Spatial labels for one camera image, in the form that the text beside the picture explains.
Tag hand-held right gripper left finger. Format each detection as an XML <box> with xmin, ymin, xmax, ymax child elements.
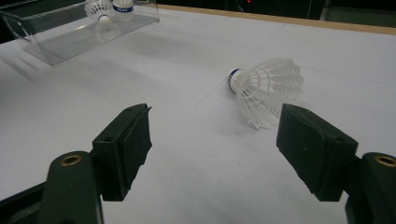
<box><xmin>92</xmin><ymin>103</ymin><xmax>153</xmax><ymax>203</ymax></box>

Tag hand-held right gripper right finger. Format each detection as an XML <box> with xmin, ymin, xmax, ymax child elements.
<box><xmin>276</xmin><ymin>103</ymin><xmax>360</xmax><ymax>203</ymax></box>

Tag white plastic shuttlecock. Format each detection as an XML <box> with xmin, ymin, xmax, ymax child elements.
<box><xmin>84</xmin><ymin>0</ymin><xmax>115</xmax><ymax>26</ymax></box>
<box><xmin>226</xmin><ymin>57</ymin><xmax>305</xmax><ymax>131</ymax></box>
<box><xmin>111</xmin><ymin>0</ymin><xmax>135</xmax><ymax>22</ymax></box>

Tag clear plastic tray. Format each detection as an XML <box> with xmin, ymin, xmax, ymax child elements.
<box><xmin>0</xmin><ymin>0</ymin><xmax>161</xmax><ymax>67</ymax></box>

